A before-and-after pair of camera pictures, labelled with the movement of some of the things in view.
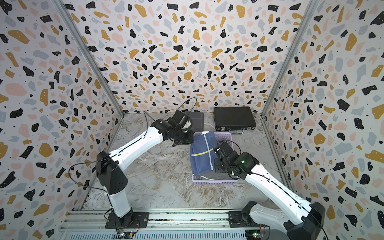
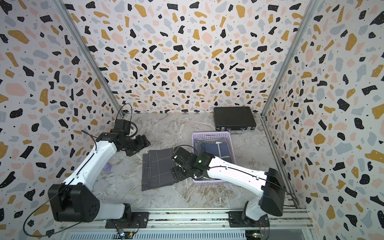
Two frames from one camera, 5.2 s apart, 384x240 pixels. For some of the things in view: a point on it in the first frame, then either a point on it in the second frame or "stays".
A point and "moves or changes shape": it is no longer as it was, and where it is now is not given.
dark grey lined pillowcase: [198, 119] to [157, 168]
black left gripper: [189, 139] to [142, 143]
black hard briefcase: [235, 119] stays
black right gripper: [217, 169] to [176, 174]
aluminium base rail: [90, 224] stays
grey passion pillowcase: [213, 175] moves or changes shape
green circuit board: [125, 235] stays
